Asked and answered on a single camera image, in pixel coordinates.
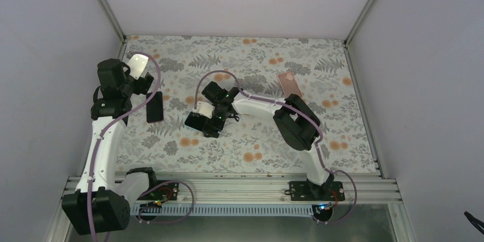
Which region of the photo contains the purple phone black screen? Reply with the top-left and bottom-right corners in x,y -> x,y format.
146,91 -> 164,123

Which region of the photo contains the pink phone case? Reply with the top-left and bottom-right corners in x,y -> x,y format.
277,72 -> 303,98

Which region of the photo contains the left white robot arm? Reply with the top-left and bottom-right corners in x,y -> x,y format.
62,53 -> 162,241

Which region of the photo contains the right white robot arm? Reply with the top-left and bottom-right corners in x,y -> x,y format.
190,82 -> 334,200

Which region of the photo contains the floral patterned table mat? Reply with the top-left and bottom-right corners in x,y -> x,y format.
116,35 -> 377,174

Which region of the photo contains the black object at right edge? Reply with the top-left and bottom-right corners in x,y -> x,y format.
463,211 -> 484,234

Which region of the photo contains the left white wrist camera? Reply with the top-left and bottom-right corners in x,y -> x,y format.
126,54 -> 149,80

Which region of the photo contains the aluminium mounting rail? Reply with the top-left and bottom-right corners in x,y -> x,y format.
60,174 -> 403,205

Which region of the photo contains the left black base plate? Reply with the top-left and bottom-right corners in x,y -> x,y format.
139,183 -> 179,201

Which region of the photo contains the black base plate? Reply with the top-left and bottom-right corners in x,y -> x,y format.
139,183 -> 179,201
284,181 -> 345,201

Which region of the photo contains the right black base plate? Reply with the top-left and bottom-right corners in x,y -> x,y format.
284,181 -> 345,201

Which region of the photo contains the white slotted cable duct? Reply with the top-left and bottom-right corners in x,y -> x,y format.
131,204 -> 313,217

